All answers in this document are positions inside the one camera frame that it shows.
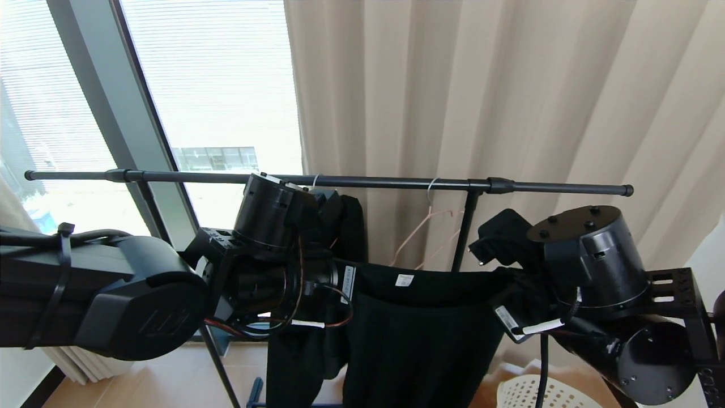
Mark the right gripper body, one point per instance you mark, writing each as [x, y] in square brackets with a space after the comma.
[651, 362]

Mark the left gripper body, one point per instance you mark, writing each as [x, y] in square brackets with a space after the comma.
[272, 289]

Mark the pink clothes hanger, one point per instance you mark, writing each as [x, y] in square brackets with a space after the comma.
[314, 180]
[430, 218]

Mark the black garment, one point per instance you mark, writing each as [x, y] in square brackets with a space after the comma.
[425, 340]

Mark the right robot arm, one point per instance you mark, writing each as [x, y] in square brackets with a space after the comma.
[595, 260]

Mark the white laundry basket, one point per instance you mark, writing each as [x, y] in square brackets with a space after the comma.
[532, 394]

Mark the black clothes rack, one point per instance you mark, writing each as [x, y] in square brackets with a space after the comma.
[396, 182]

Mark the window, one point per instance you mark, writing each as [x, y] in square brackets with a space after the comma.
[215, 85]

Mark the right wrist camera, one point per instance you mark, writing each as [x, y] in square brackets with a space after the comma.
[501, 238]

